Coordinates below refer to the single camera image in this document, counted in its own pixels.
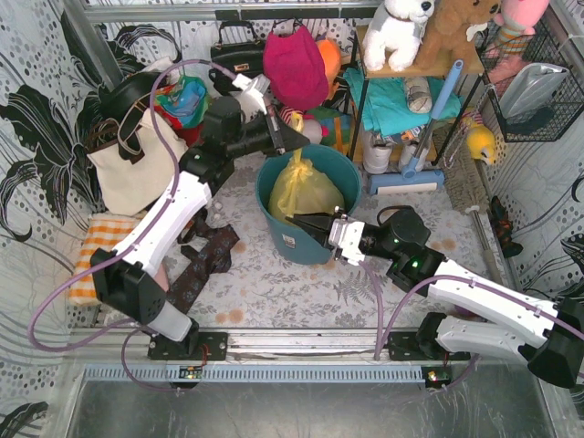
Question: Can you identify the silver foil pouch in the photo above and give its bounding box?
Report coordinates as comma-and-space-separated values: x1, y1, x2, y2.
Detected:
499, 63, 569, 119

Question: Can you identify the magenta fabric bag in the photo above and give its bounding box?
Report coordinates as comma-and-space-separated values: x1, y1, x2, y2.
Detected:
263, 26, 329, 111

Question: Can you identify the teal trash bin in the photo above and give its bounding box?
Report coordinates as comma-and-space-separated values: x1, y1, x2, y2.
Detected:
255, 144, 362, 265

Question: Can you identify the blue flat mop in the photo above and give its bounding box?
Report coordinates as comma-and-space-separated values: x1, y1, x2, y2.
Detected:
368, 59, 464, 194

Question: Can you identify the pink plush pig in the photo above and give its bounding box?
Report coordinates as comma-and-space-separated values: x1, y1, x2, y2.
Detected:
279, 106, 329, 144

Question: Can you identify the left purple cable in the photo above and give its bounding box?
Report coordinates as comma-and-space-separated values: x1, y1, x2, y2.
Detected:
27, 58, 238, 393

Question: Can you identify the yellow plush duck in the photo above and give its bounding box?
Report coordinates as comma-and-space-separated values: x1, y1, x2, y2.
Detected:
462, 111, 495, 165

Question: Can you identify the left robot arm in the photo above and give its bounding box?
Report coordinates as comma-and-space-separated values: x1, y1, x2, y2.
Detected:
90, 97, 309, 360

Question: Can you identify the rainbow striped cloth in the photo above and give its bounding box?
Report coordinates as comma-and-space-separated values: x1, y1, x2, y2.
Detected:
308, 107, 352, 154

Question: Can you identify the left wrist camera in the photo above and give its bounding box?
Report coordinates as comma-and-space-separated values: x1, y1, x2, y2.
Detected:
232, 74, 270, 119

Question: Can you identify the teal folded towel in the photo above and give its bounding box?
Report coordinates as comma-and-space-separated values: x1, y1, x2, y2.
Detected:
343, 68, 462, 136

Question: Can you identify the white plush dog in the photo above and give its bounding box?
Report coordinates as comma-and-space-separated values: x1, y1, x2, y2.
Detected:
363, 0, 434, 72

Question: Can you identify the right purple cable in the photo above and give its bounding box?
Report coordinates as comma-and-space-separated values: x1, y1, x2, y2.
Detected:
360, 259, 584, 393

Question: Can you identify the pink plush toy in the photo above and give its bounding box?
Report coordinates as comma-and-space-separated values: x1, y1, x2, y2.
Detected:
494, 0, 549, 47

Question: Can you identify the red garment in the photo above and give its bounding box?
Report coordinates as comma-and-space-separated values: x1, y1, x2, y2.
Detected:
174, 123, 203, 148

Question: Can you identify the yellow trash bag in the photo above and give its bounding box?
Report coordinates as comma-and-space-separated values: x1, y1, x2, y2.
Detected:
267, 110, 346, 224

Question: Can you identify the white sneaker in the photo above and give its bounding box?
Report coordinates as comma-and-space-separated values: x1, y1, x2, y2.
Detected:
362, 144, 392, 174

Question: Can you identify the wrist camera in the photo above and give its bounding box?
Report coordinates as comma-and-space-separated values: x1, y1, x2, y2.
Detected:
232, 74, 270, 119
340, 218, 365, 266

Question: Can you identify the black leather handbag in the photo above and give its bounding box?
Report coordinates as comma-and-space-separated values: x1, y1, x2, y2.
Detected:
210, 20, 266, 78

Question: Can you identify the purple cable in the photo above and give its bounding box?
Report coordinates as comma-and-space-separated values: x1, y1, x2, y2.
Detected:
27, 58, 238, 393
360, 259, 584, 393

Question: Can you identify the black wire basket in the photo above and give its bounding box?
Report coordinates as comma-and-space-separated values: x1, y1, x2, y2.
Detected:
476, 22, 583, 142

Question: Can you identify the brown floral necktie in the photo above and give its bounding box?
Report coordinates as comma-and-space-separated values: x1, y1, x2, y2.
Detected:
167, 221, 239, 314

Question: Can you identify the orange plush toy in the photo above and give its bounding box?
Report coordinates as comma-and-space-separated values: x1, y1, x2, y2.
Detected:
316, 38, 341, 99

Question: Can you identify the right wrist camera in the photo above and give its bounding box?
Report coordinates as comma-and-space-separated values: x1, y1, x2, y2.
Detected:
340, 218, 365, 266

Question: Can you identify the orange checkered cloth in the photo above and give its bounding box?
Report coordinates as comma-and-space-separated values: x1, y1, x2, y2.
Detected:
68, 216, 138, 305

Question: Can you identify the cream canvas tote bag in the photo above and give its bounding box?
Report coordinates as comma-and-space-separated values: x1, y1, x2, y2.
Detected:
88, 109, 187, 216

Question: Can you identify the wooden metal shelf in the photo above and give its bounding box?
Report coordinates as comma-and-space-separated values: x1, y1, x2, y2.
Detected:
344, 24, 485, 169

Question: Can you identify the black hat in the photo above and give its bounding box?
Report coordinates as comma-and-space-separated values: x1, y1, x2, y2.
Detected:
99, 71, 160, 121

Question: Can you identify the brown teddy bear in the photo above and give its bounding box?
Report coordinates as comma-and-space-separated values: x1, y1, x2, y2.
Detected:
414, 0, 501, 74

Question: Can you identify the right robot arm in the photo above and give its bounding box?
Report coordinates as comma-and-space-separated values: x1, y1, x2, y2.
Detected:
288, 207, 583, 389

